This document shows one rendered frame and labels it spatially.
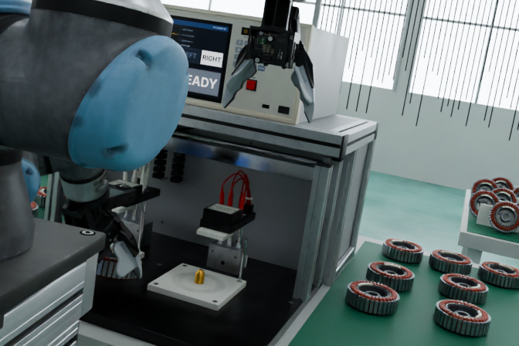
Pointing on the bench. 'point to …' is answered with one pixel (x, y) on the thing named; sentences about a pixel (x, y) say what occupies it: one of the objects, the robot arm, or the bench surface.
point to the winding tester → (279, 102)
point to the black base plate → (286, 288)
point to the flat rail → (271, 165)
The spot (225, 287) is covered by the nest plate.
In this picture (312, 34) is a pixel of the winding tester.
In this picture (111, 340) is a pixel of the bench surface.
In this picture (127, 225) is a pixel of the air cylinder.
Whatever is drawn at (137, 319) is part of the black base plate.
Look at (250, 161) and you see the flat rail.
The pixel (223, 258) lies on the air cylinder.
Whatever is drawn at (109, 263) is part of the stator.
